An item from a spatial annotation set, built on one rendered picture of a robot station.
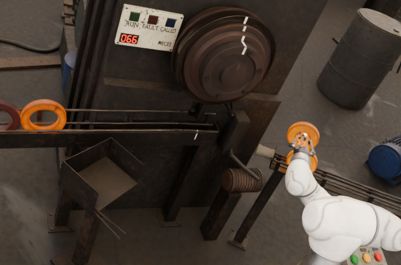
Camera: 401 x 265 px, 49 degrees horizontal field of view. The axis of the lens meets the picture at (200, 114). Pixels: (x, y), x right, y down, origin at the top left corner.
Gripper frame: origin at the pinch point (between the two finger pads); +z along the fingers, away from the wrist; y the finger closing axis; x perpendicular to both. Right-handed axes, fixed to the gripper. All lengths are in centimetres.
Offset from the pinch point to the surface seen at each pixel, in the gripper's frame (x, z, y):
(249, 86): 20.4, -14.0, -35.3
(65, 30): -66, 94, -179
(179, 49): 28, -23, -69
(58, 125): -16, -50, -104
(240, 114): -7.0, 2.1, -32.8
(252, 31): 44, -11, -44
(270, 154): -18.5, -3.1, -10.1
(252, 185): -37.4, -9.0, -10.9
